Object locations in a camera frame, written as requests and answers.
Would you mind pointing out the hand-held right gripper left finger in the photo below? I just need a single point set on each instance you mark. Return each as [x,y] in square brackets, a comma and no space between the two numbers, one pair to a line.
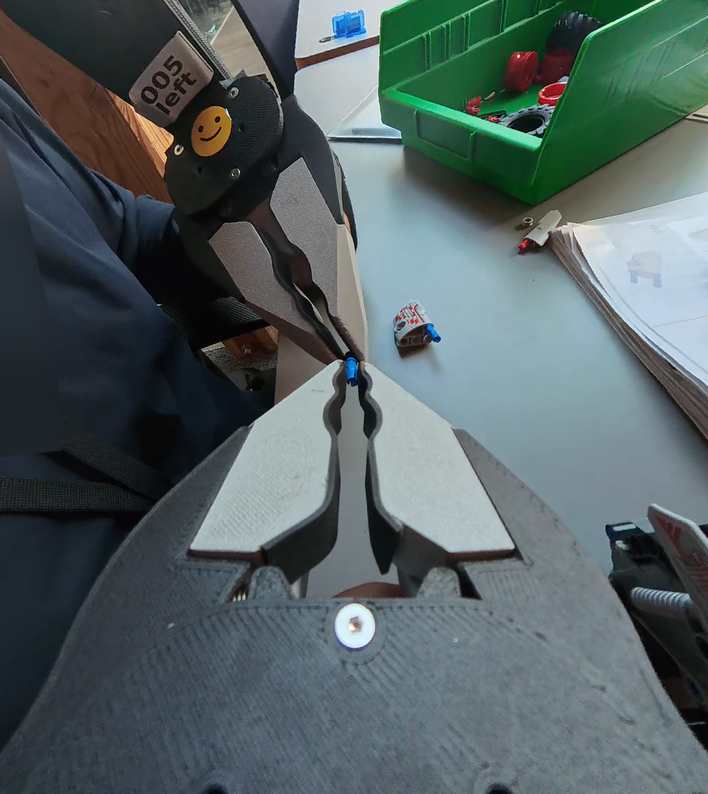
[273,477]

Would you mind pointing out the grey red-printed lego piece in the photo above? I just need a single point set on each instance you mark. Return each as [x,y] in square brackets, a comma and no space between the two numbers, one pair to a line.
[408,324]

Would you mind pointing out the small blue plastic box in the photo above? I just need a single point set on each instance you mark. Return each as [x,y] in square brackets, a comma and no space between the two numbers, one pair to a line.
[349,25]

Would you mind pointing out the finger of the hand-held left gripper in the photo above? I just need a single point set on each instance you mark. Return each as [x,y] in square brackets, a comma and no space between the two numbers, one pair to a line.
[248,267]
[310,217]

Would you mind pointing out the lego instruction booklet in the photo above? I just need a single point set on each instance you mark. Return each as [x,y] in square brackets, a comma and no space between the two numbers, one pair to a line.
[670,291]

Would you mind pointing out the black flat device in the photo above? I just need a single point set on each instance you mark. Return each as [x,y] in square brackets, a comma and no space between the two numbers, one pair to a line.
[366,133]

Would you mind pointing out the red lego wheel hub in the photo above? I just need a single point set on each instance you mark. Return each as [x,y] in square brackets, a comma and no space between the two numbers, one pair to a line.
[557,65]
[521,71]

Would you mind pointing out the person's left forearm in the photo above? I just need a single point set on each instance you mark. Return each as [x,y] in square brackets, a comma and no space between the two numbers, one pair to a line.
[124,248]

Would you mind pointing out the white lego piece red pin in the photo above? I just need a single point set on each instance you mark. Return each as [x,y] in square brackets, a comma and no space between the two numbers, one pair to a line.
[543,229]

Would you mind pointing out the green plastic bin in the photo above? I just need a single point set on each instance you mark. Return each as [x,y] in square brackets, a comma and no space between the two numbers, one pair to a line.
[627,105]

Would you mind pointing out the blue lego pin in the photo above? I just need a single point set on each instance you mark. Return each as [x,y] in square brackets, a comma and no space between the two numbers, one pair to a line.
[352,371]

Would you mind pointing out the wooden furniture panel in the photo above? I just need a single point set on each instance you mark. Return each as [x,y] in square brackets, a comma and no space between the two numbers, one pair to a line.
[80,118]

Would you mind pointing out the black lego vehicle model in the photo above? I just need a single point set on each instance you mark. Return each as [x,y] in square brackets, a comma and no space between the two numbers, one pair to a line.
[670,589]

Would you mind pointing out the large black lego tire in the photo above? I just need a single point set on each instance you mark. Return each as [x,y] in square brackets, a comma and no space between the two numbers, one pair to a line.
[574,31]

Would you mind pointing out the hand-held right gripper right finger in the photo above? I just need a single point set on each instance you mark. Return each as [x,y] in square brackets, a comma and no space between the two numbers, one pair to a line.
[434,484]

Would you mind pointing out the small black lego tire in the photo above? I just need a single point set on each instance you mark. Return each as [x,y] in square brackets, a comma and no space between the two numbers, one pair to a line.
[527,123]

